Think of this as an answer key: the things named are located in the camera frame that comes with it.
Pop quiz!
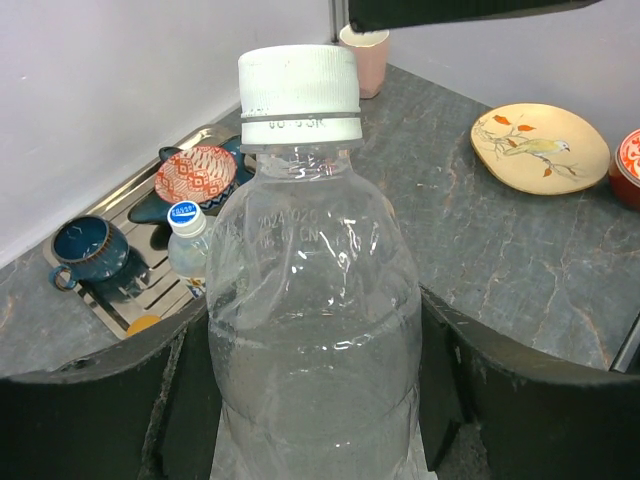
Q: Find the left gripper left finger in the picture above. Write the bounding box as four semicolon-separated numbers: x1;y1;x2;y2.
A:
1;299;221;479

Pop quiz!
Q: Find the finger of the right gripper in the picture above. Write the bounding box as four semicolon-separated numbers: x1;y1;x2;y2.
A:
348;0;598;33

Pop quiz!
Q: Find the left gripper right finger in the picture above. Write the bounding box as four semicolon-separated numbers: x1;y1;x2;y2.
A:
419;289;639;479

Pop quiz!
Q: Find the white blue bottle cap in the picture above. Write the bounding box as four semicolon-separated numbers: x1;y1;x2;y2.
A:
238;44;363;150

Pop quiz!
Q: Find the labelled water bottle blue cap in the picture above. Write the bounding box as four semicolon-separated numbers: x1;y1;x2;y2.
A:
167;201;215;298

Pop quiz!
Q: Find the clear unlabelled water bottle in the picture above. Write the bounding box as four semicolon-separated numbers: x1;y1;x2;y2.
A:
204;44;426;480

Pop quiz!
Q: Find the orange juice bottle right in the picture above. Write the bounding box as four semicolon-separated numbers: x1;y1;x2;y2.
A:
126;315;162;337

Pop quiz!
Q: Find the pink ceramic mug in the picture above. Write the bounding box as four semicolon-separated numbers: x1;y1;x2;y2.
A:
338;25;390;99

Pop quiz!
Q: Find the silver metal tray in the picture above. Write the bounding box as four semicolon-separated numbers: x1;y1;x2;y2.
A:
42;123;251;341

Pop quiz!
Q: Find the dark blue ceramic mug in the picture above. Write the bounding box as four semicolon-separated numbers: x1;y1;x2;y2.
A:
49;215;130;291

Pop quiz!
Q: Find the beige bird painted plate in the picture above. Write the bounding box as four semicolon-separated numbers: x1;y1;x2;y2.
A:
470;103;611;196

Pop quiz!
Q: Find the red patterned small bowl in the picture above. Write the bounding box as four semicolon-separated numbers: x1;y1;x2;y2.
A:
154;146;238;211

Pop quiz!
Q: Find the blue star shaped dish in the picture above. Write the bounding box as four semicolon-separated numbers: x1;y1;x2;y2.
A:
128;135;257;224

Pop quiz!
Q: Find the red floral small bowl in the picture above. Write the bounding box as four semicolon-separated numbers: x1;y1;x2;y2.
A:
608;129;640;211

